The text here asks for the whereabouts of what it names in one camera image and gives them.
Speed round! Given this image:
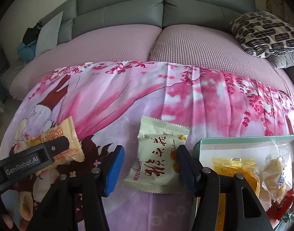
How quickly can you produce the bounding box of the printed cartoon blanket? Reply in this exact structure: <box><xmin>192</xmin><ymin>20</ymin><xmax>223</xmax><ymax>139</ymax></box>
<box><xmin>0</xmin><ymin>60</ymin><xmax>294</xmax><ymax>231</ymax></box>

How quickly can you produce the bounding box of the light grey pillow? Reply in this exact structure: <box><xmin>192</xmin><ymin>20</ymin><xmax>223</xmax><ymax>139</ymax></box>
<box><xmin>35</xmin><ymin>11</ymin><xmax>64</xmax><ymax>58</ymax></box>

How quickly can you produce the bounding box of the white box with teal rim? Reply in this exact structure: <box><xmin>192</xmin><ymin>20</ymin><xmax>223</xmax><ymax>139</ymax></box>
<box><xmin>194</xmin><ymin>134</ymin><xmax>294</xmax><ymax>231</ymax></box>

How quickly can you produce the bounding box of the blue cloth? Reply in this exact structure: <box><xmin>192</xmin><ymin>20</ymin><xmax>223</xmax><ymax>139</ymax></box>
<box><xmin>17</xmin><ymin>42</ymin><xmax>38</xmax><ymax>60</ymax></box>

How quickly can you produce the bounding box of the dark clothes pile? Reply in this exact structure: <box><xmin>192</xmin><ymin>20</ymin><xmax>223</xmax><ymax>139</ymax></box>
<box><xmin>23</xmin><ymin>23</ymin><xmax>42</xmax><ymax>45</ymax></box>

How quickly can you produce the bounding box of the orange and cream snack packet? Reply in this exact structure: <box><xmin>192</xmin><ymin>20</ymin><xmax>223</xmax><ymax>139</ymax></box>
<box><xmin>40</xmin><ymin>116</ymin><xmax>86</xmax><ymax>163</ymax></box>

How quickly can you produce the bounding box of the dark grey cushion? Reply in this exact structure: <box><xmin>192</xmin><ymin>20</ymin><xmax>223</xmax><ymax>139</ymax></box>
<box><xmin>266</xmin><ymin>50</ymin><xmax>294</xmax><ymax>69</ymax></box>

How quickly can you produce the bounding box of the black and white patterned cushion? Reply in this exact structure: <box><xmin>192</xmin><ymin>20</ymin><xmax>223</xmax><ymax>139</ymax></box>
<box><xmin>227</xmin><ymin>12</ymin><xmax>294</xmax><ymax>58</ymax></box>

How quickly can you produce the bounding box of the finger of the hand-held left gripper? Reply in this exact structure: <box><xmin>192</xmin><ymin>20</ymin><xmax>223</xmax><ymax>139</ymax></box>
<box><xmin>44</xmin><ymin>137</ymin><xmax>71</xmax><ymax>161</ymax></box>

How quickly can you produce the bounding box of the large red snack packet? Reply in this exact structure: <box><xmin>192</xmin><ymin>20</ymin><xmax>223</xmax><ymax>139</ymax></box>
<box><xmin>266</xmin><ymin>185</ymin><xmax>294</xmax><ymax>222</ymax></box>

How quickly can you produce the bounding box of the clear bun packet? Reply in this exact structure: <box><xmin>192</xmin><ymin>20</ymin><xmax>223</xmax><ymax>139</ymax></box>
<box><xmin>260</xmin><ymin>137</ymin><xmax>294</xmax><ymax>201</ymax></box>

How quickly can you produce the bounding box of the person's left hand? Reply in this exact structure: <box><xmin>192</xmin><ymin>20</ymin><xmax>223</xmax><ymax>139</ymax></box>
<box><xmin>1</xmin><ymin>212</ymin><xmax>18</xmax><ymax>231</ymax></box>

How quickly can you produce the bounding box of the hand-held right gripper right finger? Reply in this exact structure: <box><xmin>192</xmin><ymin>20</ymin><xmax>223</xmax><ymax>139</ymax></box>
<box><xmin>178</xmin><ymin>145</ymin><xmax>274</xmax><ymax>231</ymax></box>

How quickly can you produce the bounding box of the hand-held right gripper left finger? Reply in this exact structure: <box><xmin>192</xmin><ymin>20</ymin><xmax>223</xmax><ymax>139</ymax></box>
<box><xmin>29</xmin><ymin>145</ymin><xmax>125</xmax><ymax>231</ymax></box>

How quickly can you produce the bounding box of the pink sofa cover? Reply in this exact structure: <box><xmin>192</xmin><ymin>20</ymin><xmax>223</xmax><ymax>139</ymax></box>
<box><xmin>8</xmin><ymin>24</ymin><xmax>294</xmax><ymax>101</ymax></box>

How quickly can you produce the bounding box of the grey sofa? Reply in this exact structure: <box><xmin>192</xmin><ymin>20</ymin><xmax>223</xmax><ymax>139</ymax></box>
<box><xmin>0</xmin><ymin>0</ymin><xmax>294</xmax><ymax>87</ymax></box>

